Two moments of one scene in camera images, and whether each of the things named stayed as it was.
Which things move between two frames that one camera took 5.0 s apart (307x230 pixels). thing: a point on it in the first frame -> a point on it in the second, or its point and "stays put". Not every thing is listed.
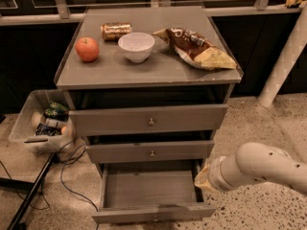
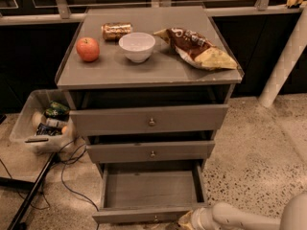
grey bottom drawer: [134, 192] stays put
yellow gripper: [215, 173] -> [200, 217]
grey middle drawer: [161, 151] stays put
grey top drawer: [161, 119] stays put
